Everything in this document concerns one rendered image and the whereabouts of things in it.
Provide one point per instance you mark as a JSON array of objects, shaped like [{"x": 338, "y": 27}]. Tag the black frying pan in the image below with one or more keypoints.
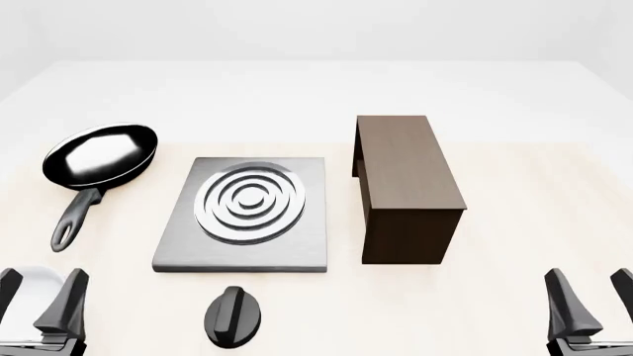
[{"x": 101, "y": 148}]

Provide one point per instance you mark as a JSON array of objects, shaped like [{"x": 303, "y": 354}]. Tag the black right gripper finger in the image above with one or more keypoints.
[
  {"x": 573, "y": 311},
  {"x": 624, "y": 285}
]

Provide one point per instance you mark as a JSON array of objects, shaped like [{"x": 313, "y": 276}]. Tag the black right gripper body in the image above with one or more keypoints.
[{"x": 588, "y": 346}]

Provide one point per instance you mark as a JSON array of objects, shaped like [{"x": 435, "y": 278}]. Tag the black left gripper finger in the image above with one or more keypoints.
[
  {"x": 8, "y": 285},
  {"x": 62, "y": 308}
]

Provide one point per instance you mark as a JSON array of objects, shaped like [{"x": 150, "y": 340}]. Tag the flat grey stove plate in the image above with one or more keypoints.
[{"x": 188, "y": 244}]

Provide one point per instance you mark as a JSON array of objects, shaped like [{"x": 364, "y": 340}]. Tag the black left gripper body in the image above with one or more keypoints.
[{"x": 54, "y": 346}]

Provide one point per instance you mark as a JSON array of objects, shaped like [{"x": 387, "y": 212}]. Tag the round black stove knob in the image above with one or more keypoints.
[{"x": 232, "y": 319}]

